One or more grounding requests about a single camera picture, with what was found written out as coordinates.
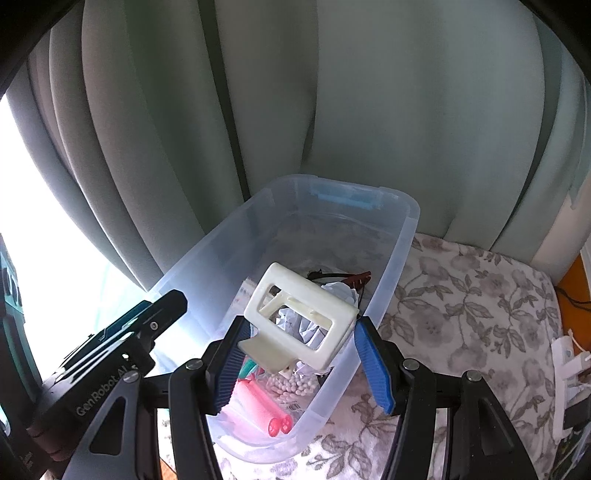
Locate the white power strip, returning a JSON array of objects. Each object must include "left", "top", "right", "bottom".
[{"left": 551, "top": 330, "right": 591, "bottom": 439}]

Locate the cream plastic hook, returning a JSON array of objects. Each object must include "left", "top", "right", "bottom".
[{"left": 240, "top": 262, "right": 358, "bottom": 372}]

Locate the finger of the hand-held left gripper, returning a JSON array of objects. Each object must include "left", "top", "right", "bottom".
[
  {"left": 117, "top": 289, "right": 188, "bottom": 366},
  {"left": 85, "top": 300, "right": 155, "bottom": 344}
]

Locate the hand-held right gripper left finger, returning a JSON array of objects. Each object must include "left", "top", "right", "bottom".
[{"left": 62, "top": 316, "right": 252, "bottom": 480}]

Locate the teal hair roller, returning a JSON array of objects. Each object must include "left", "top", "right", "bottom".
[{"left": 238, "top": 355, "right": 262, "bottom": 381}]

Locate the pale green curtain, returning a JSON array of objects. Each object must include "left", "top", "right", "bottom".
[{"left": 4, "top": 0, "right": 591, "bottom": 296}]

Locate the pink hair roller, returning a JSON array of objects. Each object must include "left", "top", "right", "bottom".
[{"left": 228, "top": 378, "right": 295, "bottom": 438}]

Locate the clear plastic storage container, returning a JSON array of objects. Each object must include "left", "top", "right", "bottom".
[{"left": 148, "top": 174, "right": 422, "bottom": 464}]

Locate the white paper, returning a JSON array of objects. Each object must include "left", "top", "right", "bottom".
[{"left": 274, "top": 281, "right": 361, "bottom": 356}]

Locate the dark green floral blanket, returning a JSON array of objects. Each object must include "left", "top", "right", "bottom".
[{"left": 549, "top": 429, "right": 587, "bottom": 480}]

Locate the black cable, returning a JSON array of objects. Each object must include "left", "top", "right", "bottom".
[{"left": 554, "top": 285, "right": 591, "bottom": 310}]

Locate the brown wooden bed frame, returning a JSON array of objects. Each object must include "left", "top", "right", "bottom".
[{"left": 554, "top": 251, "right": 591, "bottom": 337}]

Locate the bag of cotton swabs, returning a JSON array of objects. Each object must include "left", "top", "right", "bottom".
[{"left": 256, "top": 364, "right": 324, "bottom": 409}]

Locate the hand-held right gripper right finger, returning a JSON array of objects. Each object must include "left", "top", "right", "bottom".
[{"left": 355, "top": 316, "right": 539, "bottom": 480}]

